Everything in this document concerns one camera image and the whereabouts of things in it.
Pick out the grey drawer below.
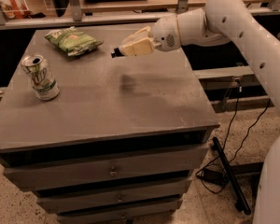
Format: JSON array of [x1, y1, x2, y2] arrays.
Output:
[[37, 177, 191, 214], [57, 197, 182, 224], [4, 144, 208, 191]]

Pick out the metal railing frame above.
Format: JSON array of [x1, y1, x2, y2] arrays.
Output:
[[0, 0, 272, 30]]

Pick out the green white 7up can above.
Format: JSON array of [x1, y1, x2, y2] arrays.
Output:
[[21, 54, 60, 101]]

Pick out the bottom grey drawer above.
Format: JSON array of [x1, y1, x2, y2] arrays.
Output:
[[57, 197, 182, 224]]

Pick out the black power adapter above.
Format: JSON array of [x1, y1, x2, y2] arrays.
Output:
[[203, 169, 224, 186]]

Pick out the red white bag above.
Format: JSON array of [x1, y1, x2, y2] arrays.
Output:
[[0, 0, 31, 20]]

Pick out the black cable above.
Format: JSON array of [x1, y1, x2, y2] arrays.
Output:
[[195, 77, 272, 195]]

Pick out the black metal bar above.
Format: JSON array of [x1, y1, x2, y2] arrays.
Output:
[[213, 137, 251, 215]]

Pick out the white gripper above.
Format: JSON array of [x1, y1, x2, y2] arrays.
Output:
[[119, 15, 180, 56]]

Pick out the green chip bag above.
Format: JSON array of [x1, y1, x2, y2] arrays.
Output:
[[45, 26, 103, 57]]

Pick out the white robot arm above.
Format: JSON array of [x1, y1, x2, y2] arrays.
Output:
[[115, 0, 280, 224]]

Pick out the middle grey drawer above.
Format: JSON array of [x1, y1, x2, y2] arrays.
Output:
[[37, 177, 191, 214]]

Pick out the top grey drawer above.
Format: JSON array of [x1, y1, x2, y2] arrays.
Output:
[[4, 144, 208, 191]]

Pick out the grey drawer cabinet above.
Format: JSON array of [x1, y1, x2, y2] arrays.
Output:
[[0, 21, 221, 224]]

